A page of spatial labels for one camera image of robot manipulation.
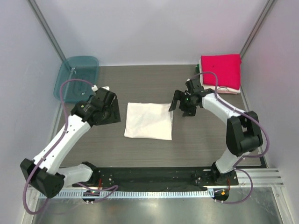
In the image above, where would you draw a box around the folded white t-shirt stack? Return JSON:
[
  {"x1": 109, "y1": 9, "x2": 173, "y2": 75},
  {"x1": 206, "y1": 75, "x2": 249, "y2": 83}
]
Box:
[{"x1": 203, "y1": 85, "x2": 241, "y2": 94}]

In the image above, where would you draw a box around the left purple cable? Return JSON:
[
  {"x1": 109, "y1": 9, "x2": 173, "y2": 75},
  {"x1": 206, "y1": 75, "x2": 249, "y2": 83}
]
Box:
[{"x1": 22, "y1": 79, "x2": 119, "y2": 215}]

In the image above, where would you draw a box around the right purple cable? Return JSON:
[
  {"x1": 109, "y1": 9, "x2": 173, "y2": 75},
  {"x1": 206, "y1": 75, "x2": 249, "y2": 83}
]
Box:
[{"x1": 186, "y1": 71, "x2": 271, "y2": 205}]

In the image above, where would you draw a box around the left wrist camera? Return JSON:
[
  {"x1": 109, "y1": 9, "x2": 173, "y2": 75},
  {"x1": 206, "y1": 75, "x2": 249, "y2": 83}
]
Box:
[{"x1": 91, "y1": 85, "x2": 110, "y2": 92}]

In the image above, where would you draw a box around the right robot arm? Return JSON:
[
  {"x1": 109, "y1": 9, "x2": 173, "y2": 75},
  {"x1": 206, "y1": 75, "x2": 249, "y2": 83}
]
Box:
[{"x1": 169, "y1": 79, "x2": 263, "y2": 185}]

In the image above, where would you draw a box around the folded green t-shirt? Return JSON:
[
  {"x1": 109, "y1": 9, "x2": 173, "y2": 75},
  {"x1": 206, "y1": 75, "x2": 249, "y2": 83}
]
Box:
[{"x1": 195, "y1": 64, "x2": 200, "y2": 74}]

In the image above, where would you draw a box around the white slotted cable duct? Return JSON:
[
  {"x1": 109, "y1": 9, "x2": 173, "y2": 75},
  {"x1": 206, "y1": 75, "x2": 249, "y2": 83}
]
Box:
[{"x1": 54, "y1": 189, "x2": 214, "y2": 199}]

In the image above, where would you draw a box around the aluminium rail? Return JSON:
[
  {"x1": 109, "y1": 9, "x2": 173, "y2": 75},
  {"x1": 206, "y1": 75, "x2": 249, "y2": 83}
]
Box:
[{"x1": 236, "y1": 168, "x2": 284, "y2": 188}]

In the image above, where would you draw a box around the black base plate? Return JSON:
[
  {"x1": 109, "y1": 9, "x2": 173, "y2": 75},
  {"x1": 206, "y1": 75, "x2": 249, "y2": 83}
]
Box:
[{"x1": 84, "y1": 167, "x2": 239, "y2": 187}]

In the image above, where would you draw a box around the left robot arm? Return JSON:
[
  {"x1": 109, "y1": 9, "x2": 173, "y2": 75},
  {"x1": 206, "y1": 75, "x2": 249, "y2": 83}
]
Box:
[{"x1": 20, "y1": 88, "x2": 121, "y2": 198}]

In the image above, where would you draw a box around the purple cable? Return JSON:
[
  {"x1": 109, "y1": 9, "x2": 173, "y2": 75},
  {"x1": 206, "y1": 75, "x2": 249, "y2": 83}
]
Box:
[
  {"x1": 186, "y1": 71, "x2": 271, "y2": 205},
  {"x1": 22, "y1": 79, "x2": 119, "y2": 215}
]

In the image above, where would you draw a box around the white t-shirt red print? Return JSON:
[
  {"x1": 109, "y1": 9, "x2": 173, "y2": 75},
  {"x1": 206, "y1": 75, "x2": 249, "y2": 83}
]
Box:
[{"x1": 124, "y1": 103, "x2": 173, "y2": 140}]

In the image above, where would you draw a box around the folded pink t-shirt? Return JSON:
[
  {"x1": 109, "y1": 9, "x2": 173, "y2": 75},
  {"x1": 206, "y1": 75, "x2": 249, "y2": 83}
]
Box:
[{"x1": 200, "y1": 54, "x2": 242, "y2": 90}]

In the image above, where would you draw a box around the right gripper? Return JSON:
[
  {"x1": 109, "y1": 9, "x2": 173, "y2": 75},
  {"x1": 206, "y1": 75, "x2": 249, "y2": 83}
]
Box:
[{"x1": 169, "y1": 90, "x2": 197, "y2": 117}]

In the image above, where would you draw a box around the teal plastic bin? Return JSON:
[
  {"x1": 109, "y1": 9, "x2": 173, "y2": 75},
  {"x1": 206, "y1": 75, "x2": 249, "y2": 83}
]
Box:
[{"x1": 54, "y1": 56, "x2": 100, "y2": 103}]

